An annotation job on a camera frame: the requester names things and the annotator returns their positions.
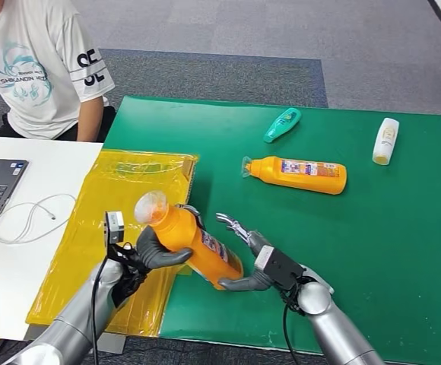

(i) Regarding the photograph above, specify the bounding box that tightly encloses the orange bottle with clear cap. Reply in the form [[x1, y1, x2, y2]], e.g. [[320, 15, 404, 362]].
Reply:
[[134, 190, 245, 291], [241, 155, 347, 196]]

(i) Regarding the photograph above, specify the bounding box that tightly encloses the yellow plastic sheet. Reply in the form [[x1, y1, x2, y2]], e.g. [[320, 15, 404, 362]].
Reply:
[[25, 148, 200, 338]]

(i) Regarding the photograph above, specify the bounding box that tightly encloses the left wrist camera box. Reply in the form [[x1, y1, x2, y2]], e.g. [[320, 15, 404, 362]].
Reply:
[[103, 210, 126, 249]]

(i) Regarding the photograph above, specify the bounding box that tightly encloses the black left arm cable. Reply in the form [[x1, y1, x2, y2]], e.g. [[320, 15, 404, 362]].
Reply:
[[90, 250, 110, 365]]

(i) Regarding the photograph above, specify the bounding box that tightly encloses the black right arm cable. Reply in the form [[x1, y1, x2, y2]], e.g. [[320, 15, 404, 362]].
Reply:
[[282, 296, 302, 365]]

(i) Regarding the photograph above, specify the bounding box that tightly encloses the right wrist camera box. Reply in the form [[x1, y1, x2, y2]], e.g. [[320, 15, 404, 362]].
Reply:
[[254, 244, 306, 293]]

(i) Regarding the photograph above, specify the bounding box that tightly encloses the white bottle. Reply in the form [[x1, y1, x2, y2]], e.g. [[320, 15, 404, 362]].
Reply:
[[372, 117, 400, 167]]

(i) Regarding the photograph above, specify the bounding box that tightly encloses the teal bottle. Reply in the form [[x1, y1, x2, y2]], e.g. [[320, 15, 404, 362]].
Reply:
[[263, 106, 302, 144]]

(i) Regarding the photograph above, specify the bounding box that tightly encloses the green mat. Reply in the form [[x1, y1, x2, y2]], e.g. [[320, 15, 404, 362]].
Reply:
[[102, 95, 441, 365]]

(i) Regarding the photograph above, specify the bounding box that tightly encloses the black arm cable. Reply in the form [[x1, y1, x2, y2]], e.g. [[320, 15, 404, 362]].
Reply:
[[90, 250, 110, 365], [282, 296, 302, 365]]

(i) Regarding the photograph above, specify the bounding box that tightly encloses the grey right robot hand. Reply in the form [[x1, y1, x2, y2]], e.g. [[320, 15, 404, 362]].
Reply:
[[215, 211, 274, 294]]

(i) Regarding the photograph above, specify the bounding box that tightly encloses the white cable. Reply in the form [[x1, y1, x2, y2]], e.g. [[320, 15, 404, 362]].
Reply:
[[0, 193, 77, 246]]

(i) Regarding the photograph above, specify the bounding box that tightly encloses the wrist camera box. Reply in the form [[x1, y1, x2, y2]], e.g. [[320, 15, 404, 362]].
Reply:
[[103, 210, 126, 249], [254, 244, 306, 293]]

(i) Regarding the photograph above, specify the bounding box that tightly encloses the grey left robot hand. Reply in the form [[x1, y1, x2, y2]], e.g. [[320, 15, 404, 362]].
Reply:
[[135, 204, 206, 271]]

